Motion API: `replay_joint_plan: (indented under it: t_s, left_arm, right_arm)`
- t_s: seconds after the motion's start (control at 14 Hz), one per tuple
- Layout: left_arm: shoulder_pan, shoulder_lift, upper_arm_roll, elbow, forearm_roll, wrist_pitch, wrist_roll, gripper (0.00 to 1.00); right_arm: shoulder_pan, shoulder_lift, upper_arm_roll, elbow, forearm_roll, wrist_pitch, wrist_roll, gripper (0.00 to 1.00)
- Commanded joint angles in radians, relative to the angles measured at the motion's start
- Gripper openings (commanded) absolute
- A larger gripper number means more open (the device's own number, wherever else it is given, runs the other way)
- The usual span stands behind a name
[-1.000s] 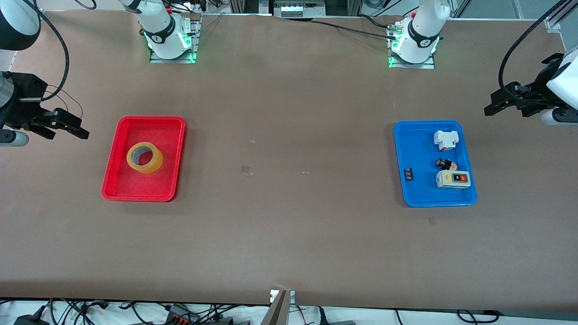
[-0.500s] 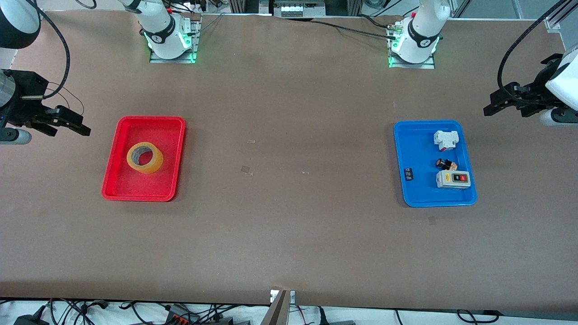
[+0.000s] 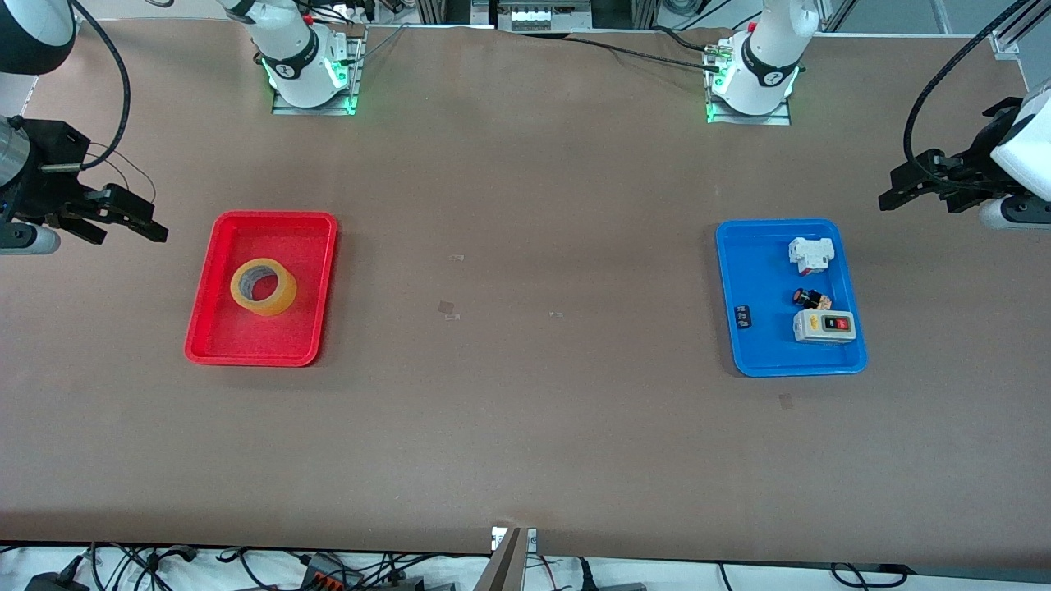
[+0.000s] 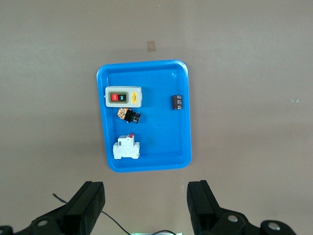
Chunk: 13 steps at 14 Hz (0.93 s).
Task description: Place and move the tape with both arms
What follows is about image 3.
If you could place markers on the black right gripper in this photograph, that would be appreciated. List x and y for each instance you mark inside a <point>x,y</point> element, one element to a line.
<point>45,168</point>

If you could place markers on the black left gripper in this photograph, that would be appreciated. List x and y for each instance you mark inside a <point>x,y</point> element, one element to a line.
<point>980,154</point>

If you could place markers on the yellow tape roll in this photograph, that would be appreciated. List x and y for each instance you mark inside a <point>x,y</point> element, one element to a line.
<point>283,295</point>

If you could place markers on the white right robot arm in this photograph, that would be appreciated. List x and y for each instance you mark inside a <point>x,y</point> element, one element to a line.
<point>291,57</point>

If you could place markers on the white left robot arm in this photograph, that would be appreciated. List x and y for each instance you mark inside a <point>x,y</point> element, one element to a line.
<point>759,74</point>

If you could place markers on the white circuit breaker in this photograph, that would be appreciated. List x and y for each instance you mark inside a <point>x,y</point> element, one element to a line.
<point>809,253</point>

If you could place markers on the black red push button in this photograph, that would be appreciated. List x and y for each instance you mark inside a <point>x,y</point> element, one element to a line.
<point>809,298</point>

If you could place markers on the aluminium corner profile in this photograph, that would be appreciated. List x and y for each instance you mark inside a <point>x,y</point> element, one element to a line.
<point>1003,43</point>

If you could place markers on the small black terminal block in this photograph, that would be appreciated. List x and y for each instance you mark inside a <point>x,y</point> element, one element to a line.
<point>744,317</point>

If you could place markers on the blue plastic tray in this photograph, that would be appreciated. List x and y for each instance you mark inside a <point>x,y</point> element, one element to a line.
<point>772,349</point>

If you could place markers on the red plastic tray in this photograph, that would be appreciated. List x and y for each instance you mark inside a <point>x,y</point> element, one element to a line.
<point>312,328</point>

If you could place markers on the black power adapter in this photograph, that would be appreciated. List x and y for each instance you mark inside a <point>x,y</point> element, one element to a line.
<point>53,583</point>

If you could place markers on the white terminal block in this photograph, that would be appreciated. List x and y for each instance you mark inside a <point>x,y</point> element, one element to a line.
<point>542,15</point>

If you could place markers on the orange connector box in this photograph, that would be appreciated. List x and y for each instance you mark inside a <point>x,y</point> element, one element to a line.
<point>328,574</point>

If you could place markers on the grey switch box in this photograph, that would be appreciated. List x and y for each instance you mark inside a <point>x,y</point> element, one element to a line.
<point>821,327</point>

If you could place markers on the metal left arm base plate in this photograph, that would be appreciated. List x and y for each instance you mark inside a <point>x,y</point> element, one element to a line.
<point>747,120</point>

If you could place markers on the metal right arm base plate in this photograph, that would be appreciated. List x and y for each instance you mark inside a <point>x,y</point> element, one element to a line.
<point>355,74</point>

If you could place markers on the aluminium frame rack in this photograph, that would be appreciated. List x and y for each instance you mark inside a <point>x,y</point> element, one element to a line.
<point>427,10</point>

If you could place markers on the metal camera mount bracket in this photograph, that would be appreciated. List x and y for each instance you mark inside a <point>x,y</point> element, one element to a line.
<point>505,566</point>

